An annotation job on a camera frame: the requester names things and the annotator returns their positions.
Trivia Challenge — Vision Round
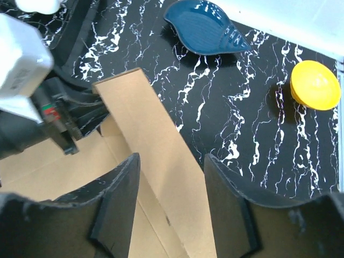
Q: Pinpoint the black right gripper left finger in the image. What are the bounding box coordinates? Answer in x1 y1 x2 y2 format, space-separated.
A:
1 153 140 257

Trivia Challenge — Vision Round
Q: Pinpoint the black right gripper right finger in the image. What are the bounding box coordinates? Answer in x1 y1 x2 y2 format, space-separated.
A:
204 154 343 257

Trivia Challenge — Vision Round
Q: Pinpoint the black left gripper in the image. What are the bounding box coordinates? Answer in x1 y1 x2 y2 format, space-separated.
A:
1 77 109 159

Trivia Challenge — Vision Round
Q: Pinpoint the brown cardboard box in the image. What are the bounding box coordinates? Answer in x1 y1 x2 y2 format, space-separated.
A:
1 68 216 257

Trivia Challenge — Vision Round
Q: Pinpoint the white flower-shaped cup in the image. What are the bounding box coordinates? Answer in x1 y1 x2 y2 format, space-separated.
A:
15 0 62 15

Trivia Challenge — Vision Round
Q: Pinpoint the orange round bowl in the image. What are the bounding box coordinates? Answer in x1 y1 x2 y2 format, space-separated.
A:
290 60 341 111

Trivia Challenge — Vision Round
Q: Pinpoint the dark blue leaf dish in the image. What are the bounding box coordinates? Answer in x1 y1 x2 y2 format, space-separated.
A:
163 1 251 56

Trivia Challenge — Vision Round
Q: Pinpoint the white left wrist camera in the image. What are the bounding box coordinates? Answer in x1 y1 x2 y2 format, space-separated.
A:
1 13 54 124

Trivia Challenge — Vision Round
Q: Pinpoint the black wire dish rack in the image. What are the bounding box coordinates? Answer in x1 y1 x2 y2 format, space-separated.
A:
0 0 103 73

